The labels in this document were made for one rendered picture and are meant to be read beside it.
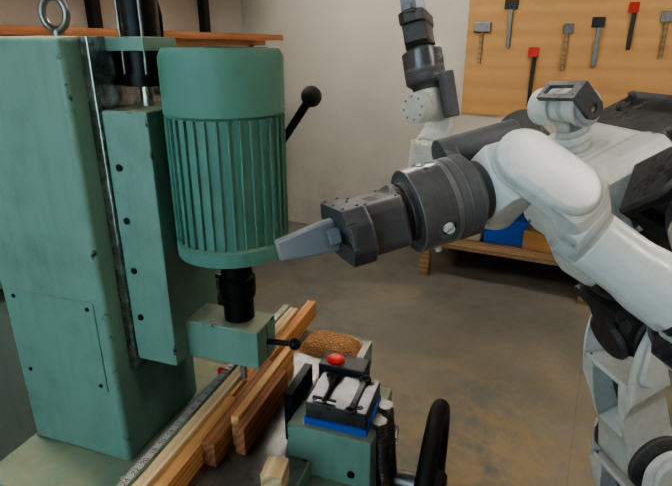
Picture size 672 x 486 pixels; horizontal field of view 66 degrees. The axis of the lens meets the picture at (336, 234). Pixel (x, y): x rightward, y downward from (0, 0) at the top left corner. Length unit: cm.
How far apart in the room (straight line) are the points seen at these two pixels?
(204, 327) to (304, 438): 24
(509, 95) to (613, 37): 69
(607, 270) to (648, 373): 67
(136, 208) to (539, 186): 58
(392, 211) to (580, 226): 18
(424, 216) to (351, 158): 384
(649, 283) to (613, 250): 4
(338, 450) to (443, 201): 47
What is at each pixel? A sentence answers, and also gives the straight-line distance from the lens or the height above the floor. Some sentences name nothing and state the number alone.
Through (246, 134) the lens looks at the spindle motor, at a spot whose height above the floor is 139.
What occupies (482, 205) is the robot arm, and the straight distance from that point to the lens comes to 53.
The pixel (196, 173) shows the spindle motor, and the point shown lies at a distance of 74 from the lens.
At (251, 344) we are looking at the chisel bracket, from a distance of 88.
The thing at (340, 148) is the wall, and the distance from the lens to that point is 436.
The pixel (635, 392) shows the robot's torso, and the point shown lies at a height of 85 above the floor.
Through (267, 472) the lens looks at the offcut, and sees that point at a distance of 81.
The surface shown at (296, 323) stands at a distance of 114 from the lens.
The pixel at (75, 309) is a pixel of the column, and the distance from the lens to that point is 95.
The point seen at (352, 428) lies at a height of 97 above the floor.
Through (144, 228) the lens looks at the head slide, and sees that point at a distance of 85.
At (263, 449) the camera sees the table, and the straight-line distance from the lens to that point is 90.
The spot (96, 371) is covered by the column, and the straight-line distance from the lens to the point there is 99.
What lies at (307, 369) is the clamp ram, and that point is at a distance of 90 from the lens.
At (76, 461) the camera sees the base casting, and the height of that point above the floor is 80.
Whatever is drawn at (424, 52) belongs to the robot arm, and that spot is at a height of 149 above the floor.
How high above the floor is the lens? 151
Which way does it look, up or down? 20 degrees down
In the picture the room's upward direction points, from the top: straight up
